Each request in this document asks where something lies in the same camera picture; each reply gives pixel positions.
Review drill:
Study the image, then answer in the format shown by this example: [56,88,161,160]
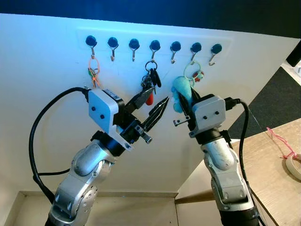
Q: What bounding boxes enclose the teal plush keychain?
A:
[170,61,206,113]

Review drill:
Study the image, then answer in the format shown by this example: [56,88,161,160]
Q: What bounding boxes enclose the black keys with red tag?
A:
[141,60,162,106]

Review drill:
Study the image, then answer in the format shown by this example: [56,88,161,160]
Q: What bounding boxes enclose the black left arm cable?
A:
[28,87,91,204]

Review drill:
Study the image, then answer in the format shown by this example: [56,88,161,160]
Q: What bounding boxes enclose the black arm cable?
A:
[225,97,266,226]
[28,87,91,204]

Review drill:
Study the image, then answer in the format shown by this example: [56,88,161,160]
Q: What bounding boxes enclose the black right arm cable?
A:
[225,97,266,226]

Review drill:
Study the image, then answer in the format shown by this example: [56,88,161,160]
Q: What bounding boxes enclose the black knob metal hook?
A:
[107,37,119,62]
[85,35,98,59]
[128,39,141,62]
[149,40,161,63]
[190,42,203,64]
[208,43,223,66]
[170,40,182,64]

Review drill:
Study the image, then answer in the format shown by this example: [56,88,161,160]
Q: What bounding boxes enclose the light wooden dining table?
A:
[230,118,301,226]

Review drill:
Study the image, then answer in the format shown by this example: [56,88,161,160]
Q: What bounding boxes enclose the dark blue rug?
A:
[228,66,301,139]

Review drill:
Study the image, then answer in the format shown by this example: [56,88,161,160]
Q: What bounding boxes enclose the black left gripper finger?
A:
[140,97,170,132]
[125,86,156,113]

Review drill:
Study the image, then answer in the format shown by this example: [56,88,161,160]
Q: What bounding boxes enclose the pink cord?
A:
[266,127,299,160]

